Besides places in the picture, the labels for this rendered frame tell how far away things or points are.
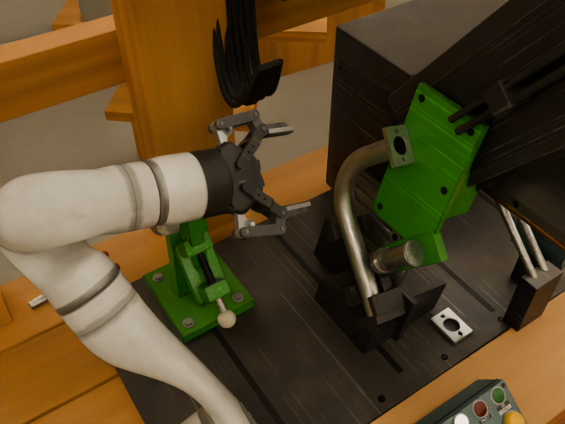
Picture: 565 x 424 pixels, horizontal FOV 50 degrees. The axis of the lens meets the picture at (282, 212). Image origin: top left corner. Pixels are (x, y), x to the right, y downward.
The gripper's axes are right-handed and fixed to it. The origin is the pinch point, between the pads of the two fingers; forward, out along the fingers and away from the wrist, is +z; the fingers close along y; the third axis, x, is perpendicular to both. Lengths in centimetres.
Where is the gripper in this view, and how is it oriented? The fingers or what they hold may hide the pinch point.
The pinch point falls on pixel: (294, 167)
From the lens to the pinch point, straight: 74.4
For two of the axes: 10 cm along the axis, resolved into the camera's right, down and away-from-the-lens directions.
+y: -2.3, -9.7, 0.1
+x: -5.4, 1.3, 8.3
